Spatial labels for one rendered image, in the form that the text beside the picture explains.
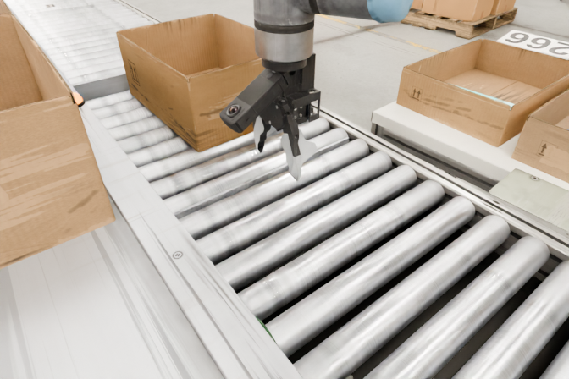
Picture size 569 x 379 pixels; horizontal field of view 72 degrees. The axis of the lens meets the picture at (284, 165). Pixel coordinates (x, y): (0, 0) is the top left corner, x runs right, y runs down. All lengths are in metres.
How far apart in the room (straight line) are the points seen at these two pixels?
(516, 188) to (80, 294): 0.74
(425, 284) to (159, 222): 0.38
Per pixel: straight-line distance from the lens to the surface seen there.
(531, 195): 0.86
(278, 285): 0.59
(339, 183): 0.78
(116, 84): 1.24
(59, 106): 0.45
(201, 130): 0.85
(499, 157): 0.95
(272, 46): 0.59
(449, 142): 0.96
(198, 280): 0.43
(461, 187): 0.84
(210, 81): 0.82
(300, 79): 0.66
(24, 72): 0.84
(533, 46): 1.34
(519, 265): 0.71
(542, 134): 0.92
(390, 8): 0.53
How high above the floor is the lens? 1.22
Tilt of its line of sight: 35 degrees down
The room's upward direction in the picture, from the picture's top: straight up
